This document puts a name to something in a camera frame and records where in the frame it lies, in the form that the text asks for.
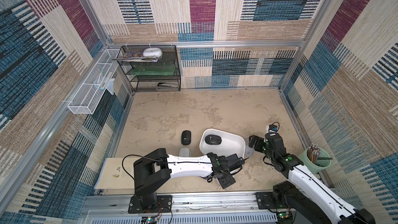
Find green mat on shelf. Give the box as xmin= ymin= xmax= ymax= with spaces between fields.
xmin=127 ymin=65 xmax=176 ymax=76

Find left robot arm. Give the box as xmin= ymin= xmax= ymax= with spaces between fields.
xmin=132 ymin=148 xmax=246 ymax=208

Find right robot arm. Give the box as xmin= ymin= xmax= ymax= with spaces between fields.
xmin=249 ymin=132 xmax=376 ymax=224

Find glossy white mouse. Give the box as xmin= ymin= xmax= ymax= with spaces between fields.
xmin=179 ymin=147 xmax=191 ymax=157

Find grey speckled mouse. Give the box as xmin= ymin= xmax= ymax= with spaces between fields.
xmin=243 ymin=146 xmax=255 ymax=159

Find black mouse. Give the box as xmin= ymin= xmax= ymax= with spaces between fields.
xmin=205 ymin=134 xmax=222 ymax=145
xmin=181 ymin=130 xmax=192 ymax=146

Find green pencil cup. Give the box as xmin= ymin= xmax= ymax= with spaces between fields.
xmin=297 ymin=148 xmax=332 ymax=174

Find white wire wall basket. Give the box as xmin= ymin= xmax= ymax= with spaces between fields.
xmin=67 ymin=49 xmax=119 ymax=115

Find magazine on shelf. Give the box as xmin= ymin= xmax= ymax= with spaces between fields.
xmin=113 ymin=52 xmax=158 ymax=62

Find black wire shelf rack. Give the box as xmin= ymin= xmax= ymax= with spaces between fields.
xmin=114 ymin=45 xmax=181 ymax=93

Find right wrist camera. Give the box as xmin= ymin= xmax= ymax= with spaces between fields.
xmin=265 ymin=122 xmax=286 ymax=158

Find white round device on shelf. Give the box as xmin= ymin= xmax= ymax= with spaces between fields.
xmin=143 ymin=47 xmax=163 ymax=59

